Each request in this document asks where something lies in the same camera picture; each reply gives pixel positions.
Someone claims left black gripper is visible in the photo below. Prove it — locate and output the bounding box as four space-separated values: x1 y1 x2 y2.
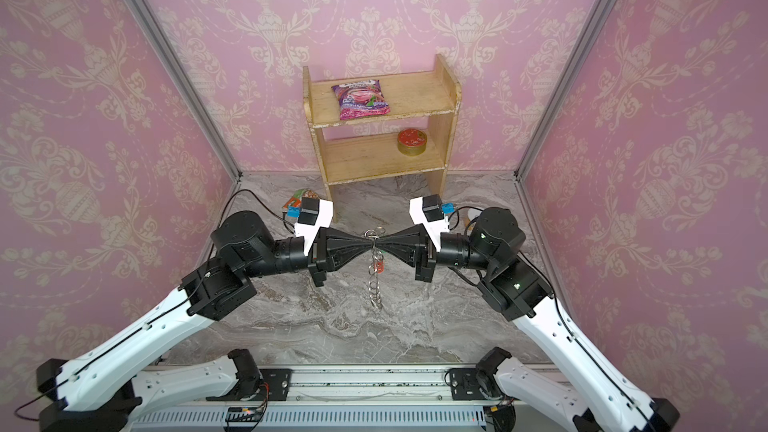
242 224 372 286

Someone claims metal ring plate with keyrings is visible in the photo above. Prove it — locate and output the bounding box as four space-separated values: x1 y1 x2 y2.
364 227 386 310

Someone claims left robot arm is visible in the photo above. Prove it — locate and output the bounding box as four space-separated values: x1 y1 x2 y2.
34 201 371 431

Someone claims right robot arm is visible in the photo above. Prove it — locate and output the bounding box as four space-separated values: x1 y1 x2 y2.
373 207 680 431

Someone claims green orange soup packet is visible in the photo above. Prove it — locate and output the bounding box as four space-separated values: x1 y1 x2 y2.
282 188 319 212

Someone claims small yellow pull-tab can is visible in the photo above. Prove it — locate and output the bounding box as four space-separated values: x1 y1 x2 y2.
464 208 482 229

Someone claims round red-lid tin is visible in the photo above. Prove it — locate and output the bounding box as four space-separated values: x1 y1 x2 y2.
397 128 428 156

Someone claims wooden two-tier shelf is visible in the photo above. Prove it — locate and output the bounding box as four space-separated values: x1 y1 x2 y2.
302 53 463 220

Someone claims purple snack bag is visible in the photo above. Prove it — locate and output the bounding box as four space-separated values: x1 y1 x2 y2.
331 79 390 121

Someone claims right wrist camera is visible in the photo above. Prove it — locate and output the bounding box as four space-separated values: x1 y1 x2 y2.
409 194 455 252

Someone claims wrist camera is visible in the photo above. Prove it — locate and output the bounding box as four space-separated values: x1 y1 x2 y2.
409 194 455 252
286 197 334 256

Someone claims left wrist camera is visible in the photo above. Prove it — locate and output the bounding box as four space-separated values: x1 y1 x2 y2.
286 197 334 256

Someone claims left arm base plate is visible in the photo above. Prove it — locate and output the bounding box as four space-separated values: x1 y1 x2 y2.
205 368 293 402

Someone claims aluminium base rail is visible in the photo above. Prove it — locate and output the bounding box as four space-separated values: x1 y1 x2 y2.
113 363 625 432

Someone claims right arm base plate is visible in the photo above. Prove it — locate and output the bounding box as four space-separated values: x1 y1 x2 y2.
444 367 517 403

